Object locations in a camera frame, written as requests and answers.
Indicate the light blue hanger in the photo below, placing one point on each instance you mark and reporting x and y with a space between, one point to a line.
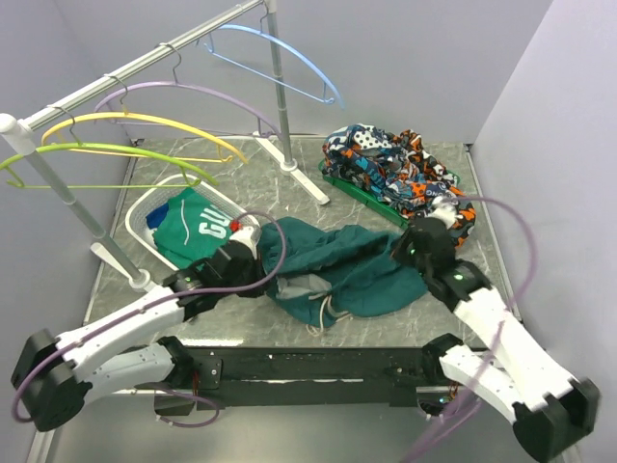
329 93

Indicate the green plastic tray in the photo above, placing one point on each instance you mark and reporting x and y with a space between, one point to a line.
366 199

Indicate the lime green hanger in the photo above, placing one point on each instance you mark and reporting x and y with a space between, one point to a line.
192 174

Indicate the green jersey shirt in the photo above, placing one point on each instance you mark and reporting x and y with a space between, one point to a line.
193 229

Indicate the teal green shorts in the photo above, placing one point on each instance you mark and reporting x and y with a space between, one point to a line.
328 275

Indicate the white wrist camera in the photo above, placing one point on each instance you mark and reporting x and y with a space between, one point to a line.
443 209
247 235

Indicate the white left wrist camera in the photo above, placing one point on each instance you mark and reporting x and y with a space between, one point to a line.
247 235

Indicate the blue garment in basket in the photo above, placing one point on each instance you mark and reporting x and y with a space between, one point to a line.
155 218

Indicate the silver clothes rack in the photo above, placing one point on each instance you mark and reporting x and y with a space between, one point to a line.
19 134

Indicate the colourful patterned clothes pile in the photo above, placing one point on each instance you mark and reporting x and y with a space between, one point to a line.
397 171

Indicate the white laundry basket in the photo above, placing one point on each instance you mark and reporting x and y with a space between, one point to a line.
135 219

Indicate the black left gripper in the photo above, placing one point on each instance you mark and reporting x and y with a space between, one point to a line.
258 273

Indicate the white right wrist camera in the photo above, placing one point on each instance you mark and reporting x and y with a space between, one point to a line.
443 209

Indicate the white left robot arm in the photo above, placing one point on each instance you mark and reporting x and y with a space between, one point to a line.
56 376

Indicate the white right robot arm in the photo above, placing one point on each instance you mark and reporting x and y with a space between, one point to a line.
549 409

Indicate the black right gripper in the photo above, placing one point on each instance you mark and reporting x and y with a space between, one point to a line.
399 250

